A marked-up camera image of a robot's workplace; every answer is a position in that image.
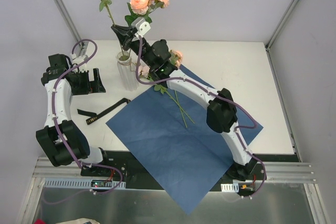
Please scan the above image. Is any right aluminium frame post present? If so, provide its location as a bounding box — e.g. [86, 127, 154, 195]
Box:
[265, 0, 301, 52]

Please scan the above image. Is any white ribbed vase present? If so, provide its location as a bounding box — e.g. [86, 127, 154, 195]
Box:
[116, 52, 139, 91]

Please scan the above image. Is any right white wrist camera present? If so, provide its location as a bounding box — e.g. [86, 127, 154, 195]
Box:
[131, 17, 151, 37]

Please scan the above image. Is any aluminium front rail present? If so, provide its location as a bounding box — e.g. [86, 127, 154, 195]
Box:
[32, 157, 318, 184]

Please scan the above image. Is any aluminium frame post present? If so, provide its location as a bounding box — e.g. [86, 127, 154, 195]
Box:
[53, 0, 82, 42]
[265, 0, 301, 52]

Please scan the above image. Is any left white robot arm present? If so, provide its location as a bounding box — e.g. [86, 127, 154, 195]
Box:
[36, 54, 111, 176]

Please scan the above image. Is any left white cable duct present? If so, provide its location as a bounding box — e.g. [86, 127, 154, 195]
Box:
[44, 178, 126, 190]

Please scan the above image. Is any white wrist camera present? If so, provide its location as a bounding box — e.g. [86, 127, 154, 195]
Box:
[70, 54, 88, 72]
[131, 17, 151, 37]

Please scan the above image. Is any right white cable duct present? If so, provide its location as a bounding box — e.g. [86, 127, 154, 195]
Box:
[220, 183, 239, 193]

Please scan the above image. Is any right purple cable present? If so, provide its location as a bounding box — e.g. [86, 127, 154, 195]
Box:
[135, 36, 267, 202]

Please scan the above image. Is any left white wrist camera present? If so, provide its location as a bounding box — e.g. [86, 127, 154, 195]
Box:
[70, 54, 88, 72]

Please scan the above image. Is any black gold-lettered ribbon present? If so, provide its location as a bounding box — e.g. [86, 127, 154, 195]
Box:
[77, 98, 131, 125]

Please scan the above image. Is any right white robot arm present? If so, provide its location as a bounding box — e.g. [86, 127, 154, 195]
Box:
[111, 25, 257, 181]

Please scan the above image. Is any left aluminium frame post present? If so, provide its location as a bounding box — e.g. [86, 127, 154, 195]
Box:
[53, 0, 82, 42]

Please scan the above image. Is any white cable duct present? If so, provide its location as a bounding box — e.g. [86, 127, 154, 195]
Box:
[44, 178, 126, 190]
[220, 183, 239, 193]

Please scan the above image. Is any blue wrapping paper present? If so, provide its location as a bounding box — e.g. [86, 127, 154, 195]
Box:
[107, 67, 263, 214]

